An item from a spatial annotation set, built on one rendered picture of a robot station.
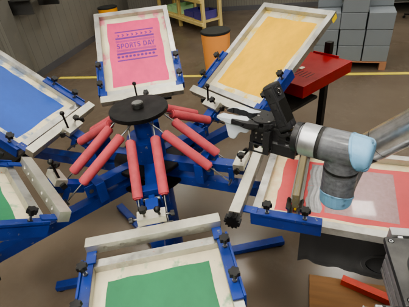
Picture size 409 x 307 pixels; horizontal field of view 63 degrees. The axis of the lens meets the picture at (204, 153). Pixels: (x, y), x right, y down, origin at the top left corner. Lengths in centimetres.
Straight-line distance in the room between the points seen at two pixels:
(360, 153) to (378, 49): 502
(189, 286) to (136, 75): 166
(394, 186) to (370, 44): 405
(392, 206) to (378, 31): 417
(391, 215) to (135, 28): 220
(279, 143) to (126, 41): 212
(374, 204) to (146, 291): 105
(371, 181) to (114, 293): 127
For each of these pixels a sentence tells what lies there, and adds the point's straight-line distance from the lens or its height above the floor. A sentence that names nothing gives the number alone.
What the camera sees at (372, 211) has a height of 97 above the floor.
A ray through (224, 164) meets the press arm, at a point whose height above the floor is 104.
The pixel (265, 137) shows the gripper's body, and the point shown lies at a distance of 79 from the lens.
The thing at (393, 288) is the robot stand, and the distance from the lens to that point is 126.
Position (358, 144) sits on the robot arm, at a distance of 74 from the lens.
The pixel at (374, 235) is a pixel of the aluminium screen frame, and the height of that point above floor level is 101.
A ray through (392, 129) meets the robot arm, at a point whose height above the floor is 167.
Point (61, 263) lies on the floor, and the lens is 296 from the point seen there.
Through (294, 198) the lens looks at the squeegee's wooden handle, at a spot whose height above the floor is 105.
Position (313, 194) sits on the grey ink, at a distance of 168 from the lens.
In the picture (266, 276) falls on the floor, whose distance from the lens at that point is 254.
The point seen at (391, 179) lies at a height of 97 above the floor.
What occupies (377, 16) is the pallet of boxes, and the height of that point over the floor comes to 78.
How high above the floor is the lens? 208
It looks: 35 degrees down
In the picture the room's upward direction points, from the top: 6 degrees counter-clockwise
